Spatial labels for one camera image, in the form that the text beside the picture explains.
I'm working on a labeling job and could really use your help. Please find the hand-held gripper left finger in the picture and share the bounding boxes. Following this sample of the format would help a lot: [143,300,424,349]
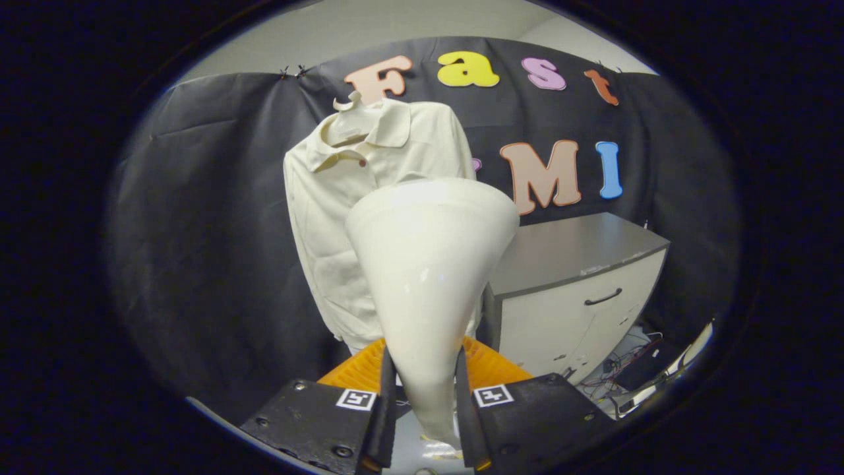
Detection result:
[239,336,398,475]

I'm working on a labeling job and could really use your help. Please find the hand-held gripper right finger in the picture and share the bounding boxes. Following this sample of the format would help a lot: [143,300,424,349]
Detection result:
[454,336,617,472]

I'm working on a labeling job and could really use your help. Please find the white garment steamer head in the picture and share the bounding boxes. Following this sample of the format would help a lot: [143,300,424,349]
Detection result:
[345,178,520,449]

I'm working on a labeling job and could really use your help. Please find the cream button shirt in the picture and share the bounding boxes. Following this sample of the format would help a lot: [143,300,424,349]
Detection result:
[284,99,482,354]

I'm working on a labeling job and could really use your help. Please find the cream clothes hanger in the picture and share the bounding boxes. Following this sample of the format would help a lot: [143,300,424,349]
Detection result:
[333,91,386,146]

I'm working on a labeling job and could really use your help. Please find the grey and white cabinet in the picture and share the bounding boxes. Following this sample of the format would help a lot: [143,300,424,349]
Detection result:
[483,212,671,385]

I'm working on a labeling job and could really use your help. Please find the black rectangular device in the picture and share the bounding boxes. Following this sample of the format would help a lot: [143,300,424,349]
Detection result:
[615,340,683,391]

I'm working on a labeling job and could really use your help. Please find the black backdrop cloth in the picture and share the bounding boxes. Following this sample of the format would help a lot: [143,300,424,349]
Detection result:
[105,36,742,403]

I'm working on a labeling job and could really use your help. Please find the tangle of floor cables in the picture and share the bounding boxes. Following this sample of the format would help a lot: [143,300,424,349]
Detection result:
[580,323,663,406]

